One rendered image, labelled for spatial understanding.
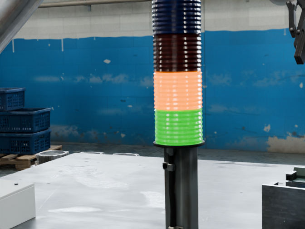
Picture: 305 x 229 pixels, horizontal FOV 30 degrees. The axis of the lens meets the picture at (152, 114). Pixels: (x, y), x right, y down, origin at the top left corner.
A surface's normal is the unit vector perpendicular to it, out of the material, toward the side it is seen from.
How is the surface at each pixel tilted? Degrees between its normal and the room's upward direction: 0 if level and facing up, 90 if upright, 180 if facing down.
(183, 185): 90
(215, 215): 0
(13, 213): 90
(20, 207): 90
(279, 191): 90
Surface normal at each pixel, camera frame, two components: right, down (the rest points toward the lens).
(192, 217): 0.84, 0.04
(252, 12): -0.40, 0.11
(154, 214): -0.02, -0.99
